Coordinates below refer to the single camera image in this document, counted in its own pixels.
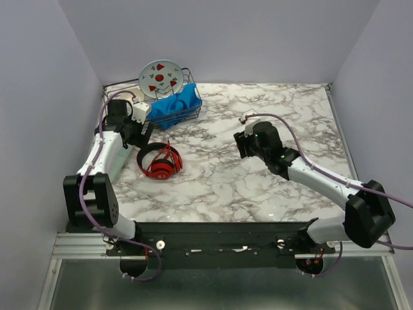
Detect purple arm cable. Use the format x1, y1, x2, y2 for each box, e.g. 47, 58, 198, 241
79, 89, 162, 282
240, 113, 413, 278

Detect light green dish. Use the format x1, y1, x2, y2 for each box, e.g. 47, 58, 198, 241
108, 146, 132, 183

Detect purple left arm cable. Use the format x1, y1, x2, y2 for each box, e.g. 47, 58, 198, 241
79, 89, 162, 282

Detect cream bowl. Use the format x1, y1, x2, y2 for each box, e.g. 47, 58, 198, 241
123, 88, 145, 104

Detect aluminium frame rail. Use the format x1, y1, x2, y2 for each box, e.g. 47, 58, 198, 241
39, 230, 410, 309

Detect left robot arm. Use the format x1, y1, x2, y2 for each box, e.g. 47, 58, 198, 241
63, 99, 154, 255

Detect red black headphones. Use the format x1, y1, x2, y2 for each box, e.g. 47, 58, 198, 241
136, 141, 183, 180

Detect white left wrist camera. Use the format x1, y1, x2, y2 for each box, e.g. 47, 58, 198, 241
132, 102, 152, 124

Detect blue cloth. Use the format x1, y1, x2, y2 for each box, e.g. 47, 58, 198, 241
146, 83, 202, 130

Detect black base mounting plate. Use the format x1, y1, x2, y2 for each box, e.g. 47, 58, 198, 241
106, 222, 335, 269

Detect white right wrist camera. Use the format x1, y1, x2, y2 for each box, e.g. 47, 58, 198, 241
239, 109, 261, 137

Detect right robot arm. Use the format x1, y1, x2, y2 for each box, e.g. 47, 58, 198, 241
234, 120, 396, 253

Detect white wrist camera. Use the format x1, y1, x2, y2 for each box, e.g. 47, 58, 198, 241
239, 109, 261, 137
132, 102, 152, 124

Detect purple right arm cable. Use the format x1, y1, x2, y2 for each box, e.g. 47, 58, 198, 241
240, 113, 413, 278

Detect black wire dish rack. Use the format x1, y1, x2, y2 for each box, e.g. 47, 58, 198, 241
103, 59, 202, 130

